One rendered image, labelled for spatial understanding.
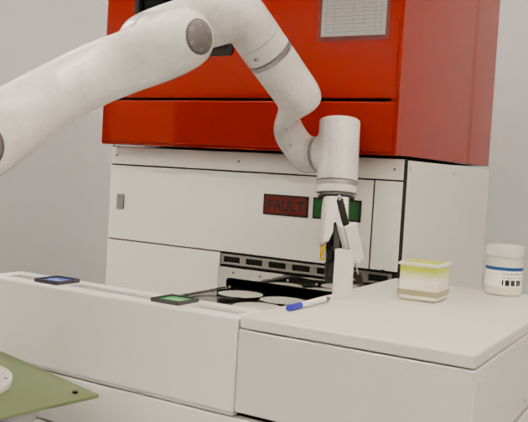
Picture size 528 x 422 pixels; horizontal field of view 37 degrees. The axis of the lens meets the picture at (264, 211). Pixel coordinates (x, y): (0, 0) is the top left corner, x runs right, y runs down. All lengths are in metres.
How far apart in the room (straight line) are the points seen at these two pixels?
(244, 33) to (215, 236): 0.65
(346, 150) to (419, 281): 0.33
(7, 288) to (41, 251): 3.00
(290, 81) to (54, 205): 3.02
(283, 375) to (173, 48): 0.53
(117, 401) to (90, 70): 0.53
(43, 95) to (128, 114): 0.82
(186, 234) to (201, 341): 0.80
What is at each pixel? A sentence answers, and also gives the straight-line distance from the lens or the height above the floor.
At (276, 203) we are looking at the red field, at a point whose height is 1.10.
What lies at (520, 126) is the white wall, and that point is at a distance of 3.16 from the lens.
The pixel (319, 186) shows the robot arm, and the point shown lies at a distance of 1.59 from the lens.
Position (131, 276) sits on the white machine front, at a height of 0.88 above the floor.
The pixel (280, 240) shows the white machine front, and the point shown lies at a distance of 1.83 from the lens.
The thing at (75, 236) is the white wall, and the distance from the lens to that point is 4.28.
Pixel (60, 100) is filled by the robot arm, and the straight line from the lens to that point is 1.24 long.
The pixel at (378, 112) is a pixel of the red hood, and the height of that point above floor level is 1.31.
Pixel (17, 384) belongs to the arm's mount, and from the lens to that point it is 1.29.
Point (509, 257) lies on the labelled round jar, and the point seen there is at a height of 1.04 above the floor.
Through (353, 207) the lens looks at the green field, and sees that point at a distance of 1.74.
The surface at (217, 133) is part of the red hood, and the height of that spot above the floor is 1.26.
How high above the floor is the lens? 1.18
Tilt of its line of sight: 3 degrees down
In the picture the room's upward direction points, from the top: 3 degrees clockwise
